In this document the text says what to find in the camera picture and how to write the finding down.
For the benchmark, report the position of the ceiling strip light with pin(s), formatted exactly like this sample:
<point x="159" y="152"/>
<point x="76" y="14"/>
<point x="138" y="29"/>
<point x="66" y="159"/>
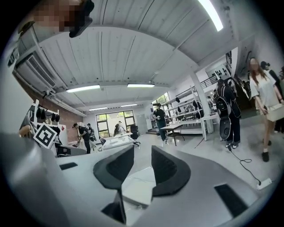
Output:
<point x="210" y="13"/>
<point x="140" y="85"/>
<point x="83" y="88"/>
<point x="98" y="108"/>
<point x="129" y="105"/>

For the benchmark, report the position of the person's face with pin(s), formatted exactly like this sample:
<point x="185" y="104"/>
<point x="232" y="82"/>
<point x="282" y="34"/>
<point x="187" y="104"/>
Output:
<point x="55" y="15"/>

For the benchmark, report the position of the white power strip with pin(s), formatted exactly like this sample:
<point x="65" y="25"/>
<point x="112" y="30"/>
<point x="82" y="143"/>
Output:
<point x="264" y="182"/>

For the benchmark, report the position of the black office chair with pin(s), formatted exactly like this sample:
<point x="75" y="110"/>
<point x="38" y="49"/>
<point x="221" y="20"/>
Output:
<point x="134" y="129"/>

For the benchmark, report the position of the white box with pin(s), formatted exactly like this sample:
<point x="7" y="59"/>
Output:
<point x="276" y="113"/>

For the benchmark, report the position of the white air conditioner unit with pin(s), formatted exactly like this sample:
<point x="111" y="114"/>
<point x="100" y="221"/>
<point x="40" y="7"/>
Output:
<point x="33" y="71"/>

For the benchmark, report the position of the large window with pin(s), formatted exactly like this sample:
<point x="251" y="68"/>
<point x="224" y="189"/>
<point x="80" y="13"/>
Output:
<point x="106" y="124"/>

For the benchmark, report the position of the white coat rack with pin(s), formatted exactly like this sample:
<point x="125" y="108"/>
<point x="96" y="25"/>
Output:
<point x="36" y="106"/>

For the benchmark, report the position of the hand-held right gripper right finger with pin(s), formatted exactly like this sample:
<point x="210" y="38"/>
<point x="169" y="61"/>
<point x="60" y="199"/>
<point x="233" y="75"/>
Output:
<point x="168" y="170"/>

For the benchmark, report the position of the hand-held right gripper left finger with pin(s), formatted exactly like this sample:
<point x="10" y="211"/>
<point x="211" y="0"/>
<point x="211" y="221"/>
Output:
<point x="117" y="168"/>

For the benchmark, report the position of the white shelving unit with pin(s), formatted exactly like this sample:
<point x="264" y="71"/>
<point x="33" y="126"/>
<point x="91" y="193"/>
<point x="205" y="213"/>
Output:
<point x="193" y="131"/>

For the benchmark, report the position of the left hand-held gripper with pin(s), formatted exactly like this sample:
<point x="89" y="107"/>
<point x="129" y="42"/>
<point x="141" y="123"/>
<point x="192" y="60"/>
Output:
<point x="44" y="136"/>

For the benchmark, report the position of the low white table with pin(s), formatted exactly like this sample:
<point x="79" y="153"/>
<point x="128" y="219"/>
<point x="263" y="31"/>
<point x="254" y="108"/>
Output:
<point x="117" y="142"/>

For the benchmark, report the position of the black head-mounted camera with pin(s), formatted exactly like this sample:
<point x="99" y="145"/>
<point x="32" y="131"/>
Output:
<point x="81" y="24"/>

